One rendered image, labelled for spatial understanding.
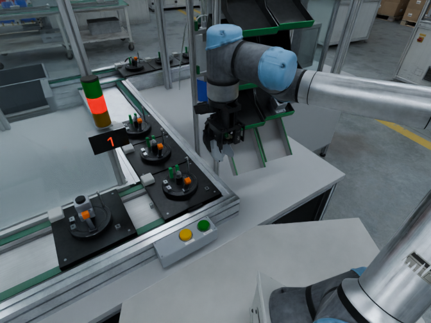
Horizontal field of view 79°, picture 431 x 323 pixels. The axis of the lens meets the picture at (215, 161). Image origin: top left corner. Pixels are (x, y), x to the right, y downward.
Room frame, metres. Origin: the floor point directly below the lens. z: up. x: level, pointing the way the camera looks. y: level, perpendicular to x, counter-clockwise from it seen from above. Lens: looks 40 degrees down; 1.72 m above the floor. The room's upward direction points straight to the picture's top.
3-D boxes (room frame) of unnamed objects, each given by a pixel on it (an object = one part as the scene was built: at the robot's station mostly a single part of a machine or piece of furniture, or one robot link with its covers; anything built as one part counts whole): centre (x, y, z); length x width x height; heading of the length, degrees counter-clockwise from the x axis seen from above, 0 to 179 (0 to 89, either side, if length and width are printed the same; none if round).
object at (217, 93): (0.58, -0.02, 1.45); 0.08 x 0.08 x 0.05
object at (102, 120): (0.74, 0.37, 1.28); 0.05 x 0.05 x 0.05
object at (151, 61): (2.15, 0.42, 1.01); 0.24 x 0.24 x 0.13; 33
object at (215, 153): (0.57, -0.01, 1.27); 0.06 x 0.03 x 0.09; 33
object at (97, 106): (0.74, 0.37, 1.33); 0.05 x 0.05 x 0.05
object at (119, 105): (1.15, 0.40, 0.91); 1.24 x 0.33 x 0.10; 33
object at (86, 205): (0.57, 0.44, 1.06); 0.08 x 0.04 x 0.07; 32
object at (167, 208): (0.74, 0.14, 1.01); 0.24 x 0.24 x 0.13; 33
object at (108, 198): (0.56, 0.43, 0.96); 0.24 x 0.24 x 0.02; 33
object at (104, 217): (0.56, 0.43, 0.98); 0.14 x 0.14 x 0.02
